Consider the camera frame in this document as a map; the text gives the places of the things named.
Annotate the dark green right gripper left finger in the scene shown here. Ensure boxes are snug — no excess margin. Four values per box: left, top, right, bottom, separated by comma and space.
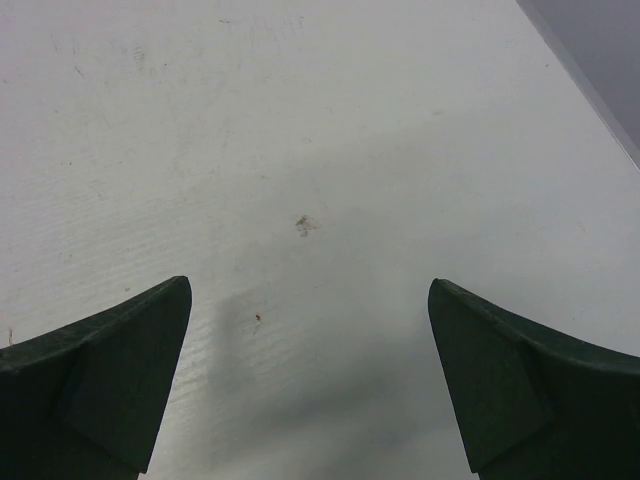
1, 276, 192, 479

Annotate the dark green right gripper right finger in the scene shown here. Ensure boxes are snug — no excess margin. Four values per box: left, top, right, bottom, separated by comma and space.
428, 279, 639, 480

